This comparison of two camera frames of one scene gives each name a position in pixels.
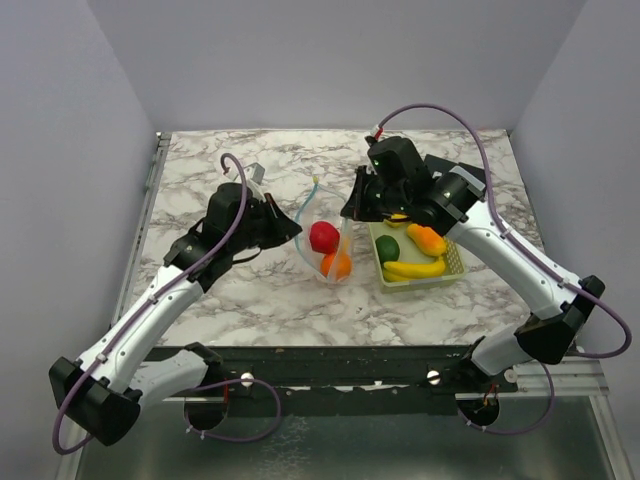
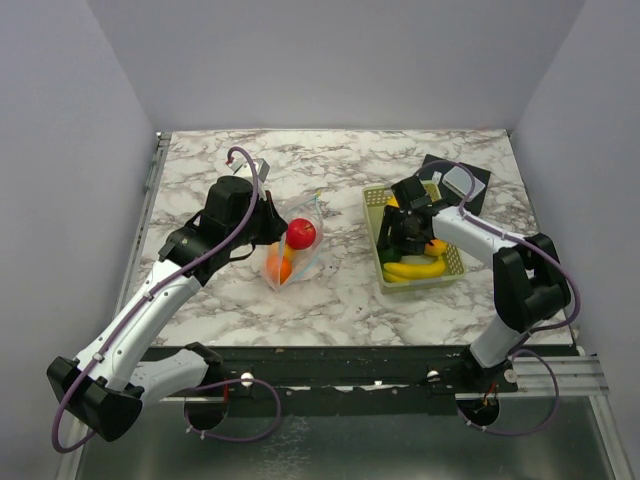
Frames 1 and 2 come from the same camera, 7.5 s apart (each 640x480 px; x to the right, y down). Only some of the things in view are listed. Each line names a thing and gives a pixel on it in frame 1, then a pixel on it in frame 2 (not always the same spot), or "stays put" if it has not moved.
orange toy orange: (337, 265) -> (278, 268)
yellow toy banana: (403, 271) stays put
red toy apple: (324, 237) -> (300, 233)
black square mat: (437, 164) stays put
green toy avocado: (387, 249) stays put
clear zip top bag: (322, 235) -> (290, 257)
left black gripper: (282, 228) stays put
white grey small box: (475, 185) stays put
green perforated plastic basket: (411, 252) stays put
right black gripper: (356, 206) -> (392, 217)
